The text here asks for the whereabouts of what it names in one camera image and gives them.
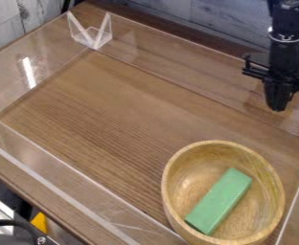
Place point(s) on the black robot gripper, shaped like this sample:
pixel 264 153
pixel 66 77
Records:
pixel 277 69

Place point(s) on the green rectangular block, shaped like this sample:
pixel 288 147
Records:
pixel 216 205

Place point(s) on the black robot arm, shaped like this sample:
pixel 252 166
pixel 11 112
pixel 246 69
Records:
pixel 285 26

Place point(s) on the brown wooden bowl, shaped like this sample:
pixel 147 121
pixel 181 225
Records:
pixel 193 170

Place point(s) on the yellow black device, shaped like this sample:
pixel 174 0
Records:
pixel 31 231

